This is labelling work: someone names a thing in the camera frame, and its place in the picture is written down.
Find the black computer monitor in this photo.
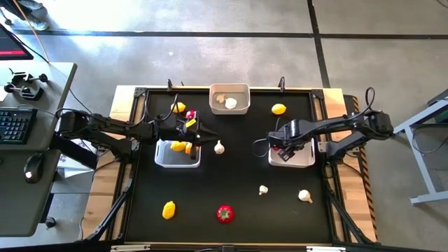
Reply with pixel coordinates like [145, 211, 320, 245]
[0, 23, 35, 62]

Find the white plastic basket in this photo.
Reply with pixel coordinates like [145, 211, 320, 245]
[154, 136, 203, 169]
[268, 138, 316, 169]

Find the black table mat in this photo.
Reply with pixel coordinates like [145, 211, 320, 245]
[145, 90, 333, 244]

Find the beige plastic basket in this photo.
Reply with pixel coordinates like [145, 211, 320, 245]
[209, 83, 251, 116]

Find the person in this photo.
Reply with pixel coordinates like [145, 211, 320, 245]
[0, 0, 50, 32]

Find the black computer mouse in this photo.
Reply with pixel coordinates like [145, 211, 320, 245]
[22, 151, 46, 185]

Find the black desk clamp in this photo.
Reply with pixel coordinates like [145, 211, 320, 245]
[3, 83, 46, 102]
[8, 68, 49, 85]

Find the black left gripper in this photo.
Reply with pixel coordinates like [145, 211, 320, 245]
[174, 111, 202, 161]

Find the black aluminium table frame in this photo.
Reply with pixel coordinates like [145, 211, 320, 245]
[124, 86, 377, 246]

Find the grey metal stand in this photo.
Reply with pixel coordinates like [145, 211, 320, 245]
[390, 87, 448, 206]

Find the white frame bar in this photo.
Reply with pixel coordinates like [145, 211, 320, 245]
[111, 244, 151, 252]
[306, 246, 347, 252]

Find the black diagonal support strut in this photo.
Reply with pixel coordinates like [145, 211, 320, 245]
[85, 181, 132, 243]
[325, 188, 372, 244]

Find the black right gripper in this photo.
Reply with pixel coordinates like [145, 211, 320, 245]
[269, 120, 306, 163]

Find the black yellow hazard tape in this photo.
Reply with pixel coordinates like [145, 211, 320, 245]
[352, 94, 379, 242]

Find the black computer keyboard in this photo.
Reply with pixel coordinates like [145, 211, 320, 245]
[0, 106, 39, 146]

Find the grey office desk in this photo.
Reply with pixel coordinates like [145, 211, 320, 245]
[0, 62, 78, 239]

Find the white paper sheet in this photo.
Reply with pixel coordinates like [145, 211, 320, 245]
[55, 138, 97, 183]

